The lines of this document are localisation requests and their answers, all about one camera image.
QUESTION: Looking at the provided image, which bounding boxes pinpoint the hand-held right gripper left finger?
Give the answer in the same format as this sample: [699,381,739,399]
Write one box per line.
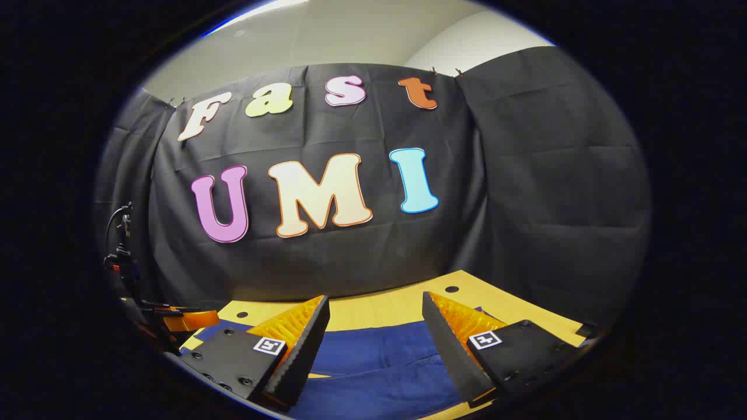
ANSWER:
[178,295,331,409]

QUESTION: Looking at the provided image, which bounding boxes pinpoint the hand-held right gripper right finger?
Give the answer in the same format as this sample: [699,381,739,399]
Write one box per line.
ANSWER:
[421,290,587,409]

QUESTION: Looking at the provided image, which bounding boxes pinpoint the blue jeans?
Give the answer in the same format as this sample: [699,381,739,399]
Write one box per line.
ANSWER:
[180,306,484,420]

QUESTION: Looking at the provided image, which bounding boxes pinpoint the black backdrop cloth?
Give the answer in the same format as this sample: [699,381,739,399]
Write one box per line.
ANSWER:
[93,45,651,327]

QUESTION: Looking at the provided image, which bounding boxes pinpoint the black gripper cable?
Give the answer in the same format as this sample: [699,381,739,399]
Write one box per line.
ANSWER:
[105,203,130,251]

